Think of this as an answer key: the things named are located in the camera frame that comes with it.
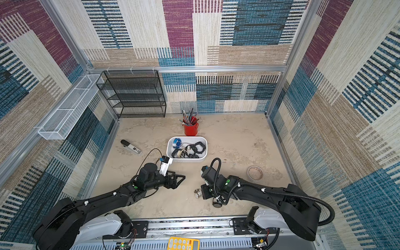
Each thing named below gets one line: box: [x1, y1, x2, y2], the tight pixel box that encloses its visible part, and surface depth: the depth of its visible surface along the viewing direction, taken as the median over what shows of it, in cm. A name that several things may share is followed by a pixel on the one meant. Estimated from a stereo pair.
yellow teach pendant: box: [167, 236, 201, 250], surface depth 70 cm
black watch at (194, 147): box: [191, 141, 206, 154], surface depth 101 cm
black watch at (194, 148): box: [184, 141, 200, 159], surface depth 98 cm
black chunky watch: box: [171, 148, 180, 159], surface depth 97 cm
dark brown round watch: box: [212, 197, 223, 208], surface depth 80 cm
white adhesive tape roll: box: [246, 165, 264, 182], surface depth 93 cm
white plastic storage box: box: [166, 135, 208, 163], surface depth 99 cm
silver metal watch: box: [193, 188, 203, 199], surface depth 83 cm
